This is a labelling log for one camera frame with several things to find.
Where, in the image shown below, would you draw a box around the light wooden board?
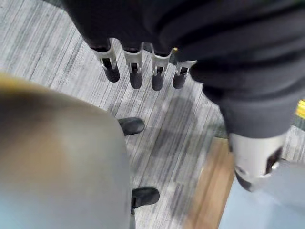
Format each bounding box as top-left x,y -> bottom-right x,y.
183,137 -> 236,229

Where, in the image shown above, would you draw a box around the yellow shelf frame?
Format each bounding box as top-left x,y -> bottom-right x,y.
295,99 -> 305,117

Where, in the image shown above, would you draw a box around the blue-grey plastic box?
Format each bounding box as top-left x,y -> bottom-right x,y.
222,159 -> 305,229

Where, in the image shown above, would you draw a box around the dark robot foot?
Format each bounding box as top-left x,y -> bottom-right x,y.
118,117 -> 145,136
130,187 -> 160,216

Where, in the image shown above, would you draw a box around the silver robot leg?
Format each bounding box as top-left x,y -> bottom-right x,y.
0,71 -> 137,229

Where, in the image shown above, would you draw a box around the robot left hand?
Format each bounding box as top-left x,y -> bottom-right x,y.
61,0 -> 305,193

